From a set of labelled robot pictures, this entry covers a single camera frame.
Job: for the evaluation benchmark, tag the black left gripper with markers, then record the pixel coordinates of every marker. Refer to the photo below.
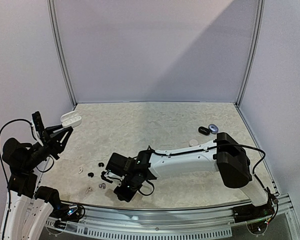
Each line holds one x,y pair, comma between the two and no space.
51,141

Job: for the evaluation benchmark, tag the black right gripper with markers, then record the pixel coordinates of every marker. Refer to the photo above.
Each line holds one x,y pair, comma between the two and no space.
114,178

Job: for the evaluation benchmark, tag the white oval charging case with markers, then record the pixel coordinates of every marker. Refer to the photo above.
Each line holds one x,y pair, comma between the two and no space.
71,119

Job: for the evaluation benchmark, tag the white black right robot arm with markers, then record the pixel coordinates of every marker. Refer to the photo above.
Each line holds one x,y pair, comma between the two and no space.
223,155

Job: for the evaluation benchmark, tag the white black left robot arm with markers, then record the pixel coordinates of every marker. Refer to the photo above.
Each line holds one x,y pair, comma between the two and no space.
27,206

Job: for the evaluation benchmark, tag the round white pink case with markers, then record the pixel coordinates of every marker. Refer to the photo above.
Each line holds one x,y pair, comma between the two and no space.
193,142

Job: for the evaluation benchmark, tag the black oval charging case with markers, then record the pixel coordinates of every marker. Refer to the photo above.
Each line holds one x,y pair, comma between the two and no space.
203,130

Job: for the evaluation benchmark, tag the lavender oval charging case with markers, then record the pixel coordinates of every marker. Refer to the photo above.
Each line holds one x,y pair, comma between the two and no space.
213,128

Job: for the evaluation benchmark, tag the black clip earbud lower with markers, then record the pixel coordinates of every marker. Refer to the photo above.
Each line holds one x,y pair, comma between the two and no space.
90,174

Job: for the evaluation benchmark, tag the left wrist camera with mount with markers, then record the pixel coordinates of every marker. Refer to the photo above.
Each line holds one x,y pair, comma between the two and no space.
37,127

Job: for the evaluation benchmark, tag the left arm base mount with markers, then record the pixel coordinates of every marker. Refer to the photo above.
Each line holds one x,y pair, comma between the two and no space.
72,213

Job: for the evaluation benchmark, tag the aluminium front rail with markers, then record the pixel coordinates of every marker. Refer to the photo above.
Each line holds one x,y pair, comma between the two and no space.
216,215

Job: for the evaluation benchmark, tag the white slotted cable duct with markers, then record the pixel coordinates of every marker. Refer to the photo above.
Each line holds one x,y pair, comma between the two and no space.
101,230

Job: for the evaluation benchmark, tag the aluminium left frame post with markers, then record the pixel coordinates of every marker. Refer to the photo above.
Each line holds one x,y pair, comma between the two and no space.
60,51

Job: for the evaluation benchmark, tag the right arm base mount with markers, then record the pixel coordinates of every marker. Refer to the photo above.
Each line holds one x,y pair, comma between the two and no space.
252,212

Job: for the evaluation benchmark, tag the aluminium corner frame post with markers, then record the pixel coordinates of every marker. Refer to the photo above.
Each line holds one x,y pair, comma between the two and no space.
252,52

